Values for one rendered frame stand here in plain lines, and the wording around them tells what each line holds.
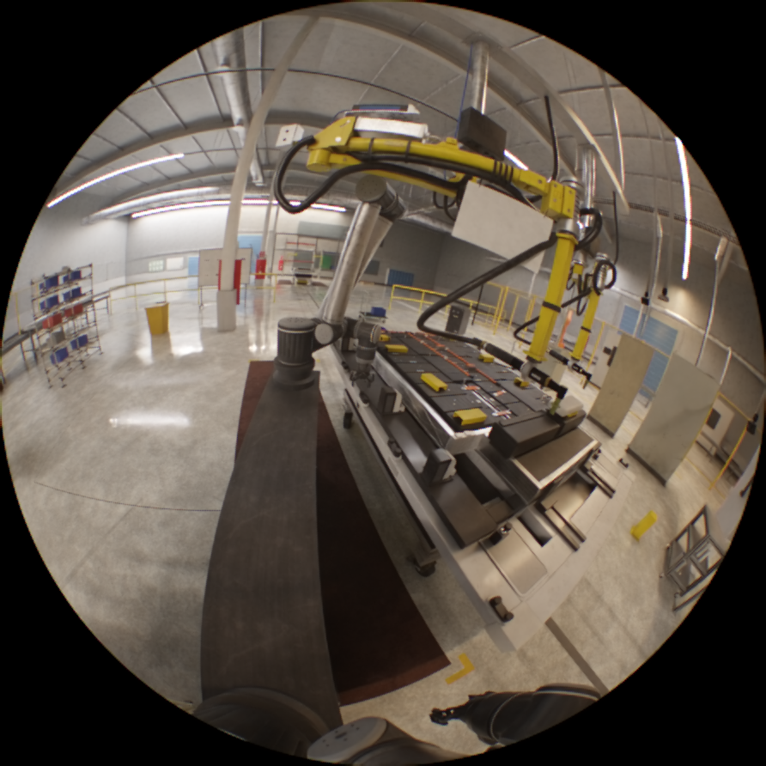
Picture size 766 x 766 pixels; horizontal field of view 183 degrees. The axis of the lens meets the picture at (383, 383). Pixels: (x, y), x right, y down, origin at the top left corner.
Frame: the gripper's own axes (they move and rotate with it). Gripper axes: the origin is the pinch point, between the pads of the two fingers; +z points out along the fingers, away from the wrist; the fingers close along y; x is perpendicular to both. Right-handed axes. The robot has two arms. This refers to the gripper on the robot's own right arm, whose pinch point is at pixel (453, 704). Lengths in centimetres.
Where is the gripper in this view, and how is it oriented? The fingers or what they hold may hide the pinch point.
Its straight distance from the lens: 76.2
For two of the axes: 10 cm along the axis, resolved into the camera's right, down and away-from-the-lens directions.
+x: 2.0, 4.7, -8.6
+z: -1.7, 8.8, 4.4
